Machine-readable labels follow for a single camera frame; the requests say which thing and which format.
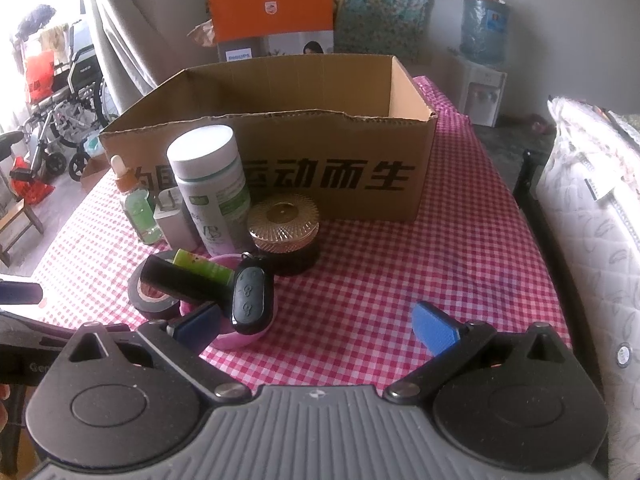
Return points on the pink plastic cup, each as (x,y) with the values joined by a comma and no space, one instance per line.
(228,339)

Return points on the brown cardboard box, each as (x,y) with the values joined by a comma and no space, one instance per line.
(351,131)

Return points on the white quilted cushion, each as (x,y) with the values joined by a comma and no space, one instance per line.
(589,194)

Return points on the black rectangular device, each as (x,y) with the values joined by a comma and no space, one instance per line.
(184,285)

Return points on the pink checkered tablecloth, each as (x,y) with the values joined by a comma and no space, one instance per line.
(347,320)

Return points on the green dropper bottle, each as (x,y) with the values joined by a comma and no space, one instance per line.
(137,202)

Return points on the blue water jug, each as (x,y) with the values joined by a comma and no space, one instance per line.
(484,31)

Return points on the beige drape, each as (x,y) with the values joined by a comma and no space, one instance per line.
(142,43)

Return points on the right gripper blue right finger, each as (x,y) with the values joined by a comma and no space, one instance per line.
(452,344)

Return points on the green lighter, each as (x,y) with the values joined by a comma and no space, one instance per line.
(203,267)

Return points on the wheelchair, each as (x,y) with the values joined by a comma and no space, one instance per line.
(77,110)

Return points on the black car key fob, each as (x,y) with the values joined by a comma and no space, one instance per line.
(252,301)

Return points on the white charger adapter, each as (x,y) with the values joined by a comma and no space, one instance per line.
(174,220)

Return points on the orange Philips box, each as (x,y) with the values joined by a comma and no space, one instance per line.
(246,29)

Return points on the wooden stool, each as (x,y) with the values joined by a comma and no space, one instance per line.
(15,223)

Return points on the black tape roll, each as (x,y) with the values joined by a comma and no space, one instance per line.
(150,302)

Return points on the gold lidded jar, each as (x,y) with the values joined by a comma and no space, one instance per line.
(285,232)

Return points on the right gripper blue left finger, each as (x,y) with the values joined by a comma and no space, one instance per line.
(176,347)

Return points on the white water dispenser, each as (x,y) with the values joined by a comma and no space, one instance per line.
(475,89)

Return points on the black chair frame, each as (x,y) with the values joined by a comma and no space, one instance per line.
(563,283)

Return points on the white supplement bottle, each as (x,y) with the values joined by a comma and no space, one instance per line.
(209,173)

